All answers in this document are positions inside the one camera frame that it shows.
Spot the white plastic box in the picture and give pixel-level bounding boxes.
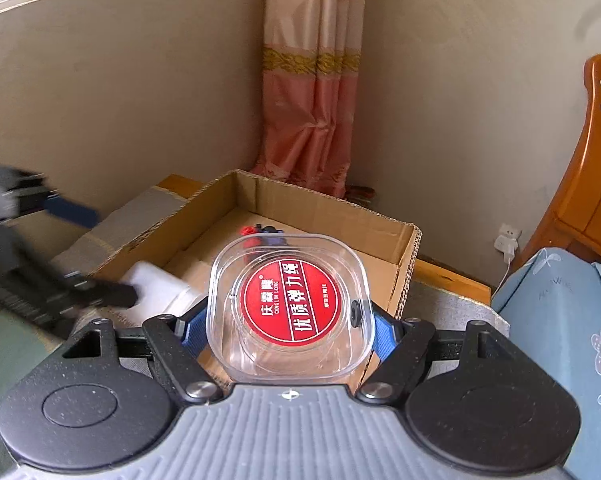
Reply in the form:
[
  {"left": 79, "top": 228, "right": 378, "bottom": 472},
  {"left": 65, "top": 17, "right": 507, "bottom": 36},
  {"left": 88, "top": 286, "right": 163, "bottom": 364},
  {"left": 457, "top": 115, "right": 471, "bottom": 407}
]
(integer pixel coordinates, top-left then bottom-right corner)
[{"left": 117, "top": 261, "right": 207, "bottom": 327}]

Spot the clear box red label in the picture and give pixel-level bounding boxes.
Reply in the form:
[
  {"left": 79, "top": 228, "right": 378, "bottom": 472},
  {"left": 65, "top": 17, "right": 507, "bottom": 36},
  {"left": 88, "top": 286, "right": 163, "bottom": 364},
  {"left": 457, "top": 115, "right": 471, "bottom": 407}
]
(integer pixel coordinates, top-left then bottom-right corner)
[{"left": 206, "top": 234, "right": 375, "bottom": 385}]

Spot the dark blue dice cube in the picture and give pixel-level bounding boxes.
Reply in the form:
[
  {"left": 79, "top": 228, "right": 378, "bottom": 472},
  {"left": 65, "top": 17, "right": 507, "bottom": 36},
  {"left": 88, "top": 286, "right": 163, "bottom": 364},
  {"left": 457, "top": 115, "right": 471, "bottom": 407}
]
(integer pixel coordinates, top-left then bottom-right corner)
[{"left": 255, "top": 223, "right": 287, "bottom": 246}]

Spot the checked table cloth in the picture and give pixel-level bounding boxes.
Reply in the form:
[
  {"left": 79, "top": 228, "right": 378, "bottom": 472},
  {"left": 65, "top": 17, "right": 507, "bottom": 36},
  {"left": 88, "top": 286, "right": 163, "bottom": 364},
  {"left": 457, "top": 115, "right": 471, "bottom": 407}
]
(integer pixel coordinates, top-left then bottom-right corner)
[{"left": 0, "top": 184, "right": 512, "bottom": 480}]

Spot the blue floral bedding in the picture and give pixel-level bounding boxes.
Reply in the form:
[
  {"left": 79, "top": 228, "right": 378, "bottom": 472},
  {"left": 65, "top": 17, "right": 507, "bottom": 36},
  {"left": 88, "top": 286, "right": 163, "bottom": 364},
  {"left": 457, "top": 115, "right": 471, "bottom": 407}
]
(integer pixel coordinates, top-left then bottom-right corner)
[{"left": 491, "top": 248, "right": 601, "bottom": 479}]

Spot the cardboard box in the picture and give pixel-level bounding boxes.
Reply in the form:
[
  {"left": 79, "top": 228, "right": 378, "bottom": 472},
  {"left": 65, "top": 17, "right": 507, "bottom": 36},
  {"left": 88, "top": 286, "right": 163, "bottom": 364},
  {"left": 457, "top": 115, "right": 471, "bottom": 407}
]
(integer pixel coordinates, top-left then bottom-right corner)
[{"left": 86, "top": 168, "right": 423, "bottom": 394}]

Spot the wooden headboard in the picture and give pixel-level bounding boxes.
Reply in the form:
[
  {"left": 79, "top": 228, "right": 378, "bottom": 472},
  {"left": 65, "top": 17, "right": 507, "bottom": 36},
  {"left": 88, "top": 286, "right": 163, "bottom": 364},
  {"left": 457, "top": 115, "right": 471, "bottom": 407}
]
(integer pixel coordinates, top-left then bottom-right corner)
[{"left": 511, "top": 54, "right": 601, "bottom": 271}]

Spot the pink curtain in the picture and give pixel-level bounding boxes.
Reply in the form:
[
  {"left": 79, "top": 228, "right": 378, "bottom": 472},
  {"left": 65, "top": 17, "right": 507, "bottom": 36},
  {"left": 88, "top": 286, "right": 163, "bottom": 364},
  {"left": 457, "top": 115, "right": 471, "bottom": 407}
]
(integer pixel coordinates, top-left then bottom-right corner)
[{"left": 254, "top": 0, "right": 365, "bottom": 197}]

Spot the white wall plug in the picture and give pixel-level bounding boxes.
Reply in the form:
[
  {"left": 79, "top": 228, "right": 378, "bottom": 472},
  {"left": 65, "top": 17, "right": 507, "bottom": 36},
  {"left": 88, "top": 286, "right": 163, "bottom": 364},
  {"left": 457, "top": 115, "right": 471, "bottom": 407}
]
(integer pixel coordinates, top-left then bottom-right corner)
[{"left": 493, "top": 223, "right": 521, "bottom": 264}]

